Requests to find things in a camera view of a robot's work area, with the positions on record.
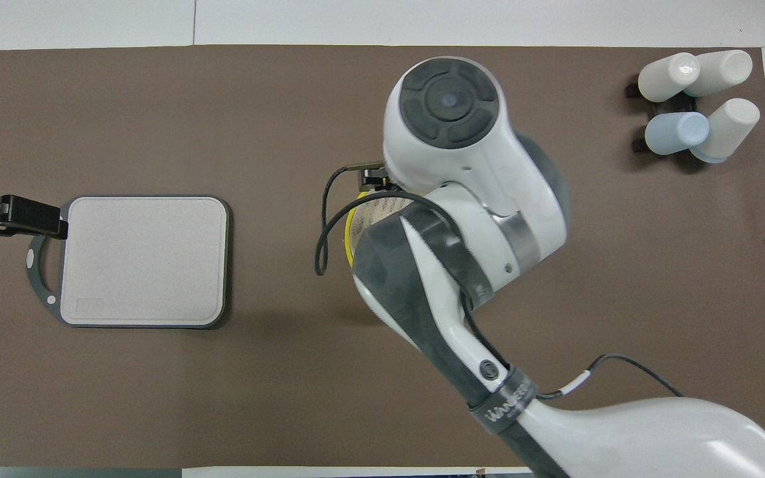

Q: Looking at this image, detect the yellow bamboo steamer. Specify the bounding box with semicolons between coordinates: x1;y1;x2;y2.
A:
345;189;418;273

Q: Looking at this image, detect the grey cutting board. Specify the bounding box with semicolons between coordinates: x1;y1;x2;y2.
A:
25;195;231;330

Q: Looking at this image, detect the brown table mat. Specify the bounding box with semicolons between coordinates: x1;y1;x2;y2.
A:
0;44;765;469

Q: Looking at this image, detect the black cup rack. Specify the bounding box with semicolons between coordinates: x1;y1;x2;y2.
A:
624;75;697;155

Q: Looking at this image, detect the light blue cup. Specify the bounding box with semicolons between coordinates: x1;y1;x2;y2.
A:
644;111;711;156

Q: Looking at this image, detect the cream white cup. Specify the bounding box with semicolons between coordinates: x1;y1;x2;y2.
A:
684;49;754;98
690;98;761;164
637;52;701;103

